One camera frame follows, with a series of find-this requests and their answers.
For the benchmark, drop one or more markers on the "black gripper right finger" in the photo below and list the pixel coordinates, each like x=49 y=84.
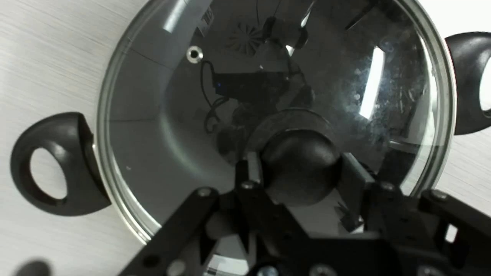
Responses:
x=408 y=219

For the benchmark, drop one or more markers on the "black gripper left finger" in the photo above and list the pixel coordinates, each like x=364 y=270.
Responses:
x=193 y=230

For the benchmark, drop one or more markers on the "glass lid with black knob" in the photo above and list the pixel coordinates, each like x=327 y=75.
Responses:
x=154 y=127

